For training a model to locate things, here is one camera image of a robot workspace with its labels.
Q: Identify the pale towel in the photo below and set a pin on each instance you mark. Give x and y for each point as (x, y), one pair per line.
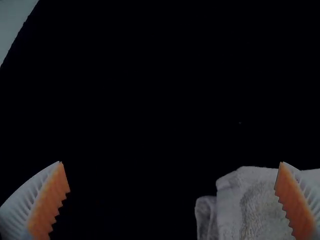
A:
(245, 207)

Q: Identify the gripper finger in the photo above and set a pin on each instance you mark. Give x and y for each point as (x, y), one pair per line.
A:
(40, 200)
(297, 200)

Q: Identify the black mat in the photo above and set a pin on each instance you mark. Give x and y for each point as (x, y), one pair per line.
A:
(155, 100)

